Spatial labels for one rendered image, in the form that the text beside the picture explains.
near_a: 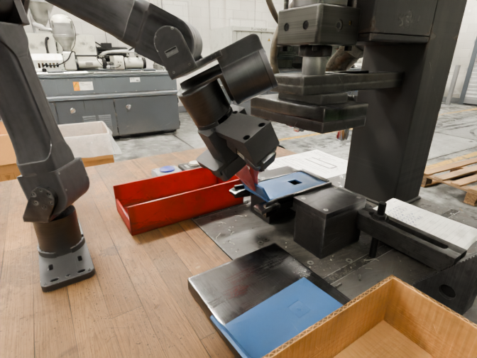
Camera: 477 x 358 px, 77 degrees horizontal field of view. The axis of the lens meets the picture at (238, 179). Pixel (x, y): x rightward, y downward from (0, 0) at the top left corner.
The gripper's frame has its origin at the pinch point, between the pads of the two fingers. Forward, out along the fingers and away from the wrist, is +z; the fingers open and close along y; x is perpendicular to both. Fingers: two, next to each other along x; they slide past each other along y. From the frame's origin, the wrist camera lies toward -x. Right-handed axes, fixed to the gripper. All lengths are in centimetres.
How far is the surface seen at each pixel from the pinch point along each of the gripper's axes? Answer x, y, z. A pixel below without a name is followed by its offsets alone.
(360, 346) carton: -25.3, -7.3, 7.2
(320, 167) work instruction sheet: 19.6, 29.0, 28.9
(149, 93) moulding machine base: 435, 85, 88
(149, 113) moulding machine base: 437, 68, 114
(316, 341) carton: -24.5, -11.0, -0.2
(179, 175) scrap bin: 24.0, -5.8, 3.1
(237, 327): -16.9, -16.1, 0.0
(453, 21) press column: -7.7, 47.0, -3.3
